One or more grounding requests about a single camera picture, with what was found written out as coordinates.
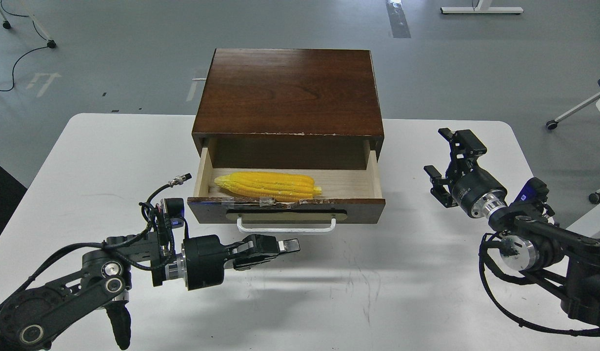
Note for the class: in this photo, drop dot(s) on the yellow corn cob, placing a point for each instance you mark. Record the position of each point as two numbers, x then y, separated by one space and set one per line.
282 187

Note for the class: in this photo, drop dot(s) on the dark wooden drawer cabinet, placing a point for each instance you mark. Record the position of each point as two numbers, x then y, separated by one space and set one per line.
290 108

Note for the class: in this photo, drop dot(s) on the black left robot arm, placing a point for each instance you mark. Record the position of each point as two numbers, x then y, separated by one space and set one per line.
31 318

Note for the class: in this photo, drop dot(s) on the white chair leg with caster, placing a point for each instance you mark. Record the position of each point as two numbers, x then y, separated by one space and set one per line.
552 124

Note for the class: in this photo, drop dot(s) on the white stand leg with caster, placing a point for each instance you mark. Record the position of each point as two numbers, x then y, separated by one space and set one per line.
38 26

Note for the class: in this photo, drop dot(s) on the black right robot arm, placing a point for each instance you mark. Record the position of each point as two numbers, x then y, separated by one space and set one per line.
524 248

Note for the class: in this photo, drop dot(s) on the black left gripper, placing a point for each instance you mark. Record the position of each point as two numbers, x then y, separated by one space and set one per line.
205 256

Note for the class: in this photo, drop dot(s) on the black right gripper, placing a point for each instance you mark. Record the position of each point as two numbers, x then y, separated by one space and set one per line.
475 182

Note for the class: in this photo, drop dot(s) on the white table base foot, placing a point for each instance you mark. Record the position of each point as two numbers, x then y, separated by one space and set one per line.
482 7

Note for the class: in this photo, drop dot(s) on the wooden drawer with white handle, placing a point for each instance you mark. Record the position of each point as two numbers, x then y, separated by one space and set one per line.
345 169

